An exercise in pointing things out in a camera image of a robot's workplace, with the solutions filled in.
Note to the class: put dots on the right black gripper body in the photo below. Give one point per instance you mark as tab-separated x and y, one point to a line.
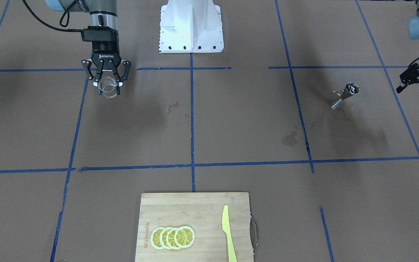
106	55

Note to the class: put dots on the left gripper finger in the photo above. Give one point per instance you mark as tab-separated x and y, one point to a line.
408	77

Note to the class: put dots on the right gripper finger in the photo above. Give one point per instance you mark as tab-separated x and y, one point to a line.
94	77
120	78

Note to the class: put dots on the clear glass cup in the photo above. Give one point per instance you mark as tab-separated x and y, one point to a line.
108	87

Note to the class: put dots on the steel jigger measuring cup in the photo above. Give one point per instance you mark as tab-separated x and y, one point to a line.
348	91

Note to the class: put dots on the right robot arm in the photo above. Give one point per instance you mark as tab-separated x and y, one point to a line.
103	13

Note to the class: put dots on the wooden cutting board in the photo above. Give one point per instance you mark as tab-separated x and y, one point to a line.
162	213

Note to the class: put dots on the yellow plastic knife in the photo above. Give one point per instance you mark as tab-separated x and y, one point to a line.
226	226

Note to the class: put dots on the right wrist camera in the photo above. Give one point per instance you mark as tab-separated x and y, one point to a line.
99	34

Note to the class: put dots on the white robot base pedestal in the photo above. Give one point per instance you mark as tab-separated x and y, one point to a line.
191	26

